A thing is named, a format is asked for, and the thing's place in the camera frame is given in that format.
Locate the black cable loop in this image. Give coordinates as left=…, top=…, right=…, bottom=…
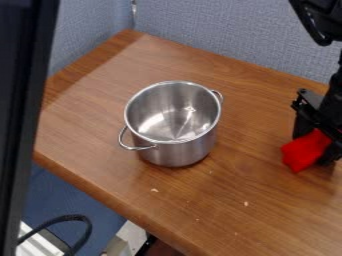
left=15, top=214, right=93, bottom=256

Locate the red rectangular block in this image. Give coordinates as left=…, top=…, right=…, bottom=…
left=280, top=129, right=331, bottom=173

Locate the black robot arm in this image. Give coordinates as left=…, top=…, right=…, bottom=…
left=288, top=0, right=342, bottom=165

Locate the dark foreground post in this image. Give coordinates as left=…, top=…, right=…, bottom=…
left=0, top=0, right=60, bottom=256

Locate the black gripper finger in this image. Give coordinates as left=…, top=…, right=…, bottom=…
left=316, top=141, right=342, bottom=166
left=292, top=108, right=316, bottom=139

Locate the white appliance lower left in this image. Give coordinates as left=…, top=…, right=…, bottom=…
left=14, top=229, right=69, bottom=256

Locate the stainless steel pot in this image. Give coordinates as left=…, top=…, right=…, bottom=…
left=117, top=80, right=224, bottom=168

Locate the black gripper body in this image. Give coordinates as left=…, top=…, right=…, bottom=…
left=291, top=88, right=342, bottom=142

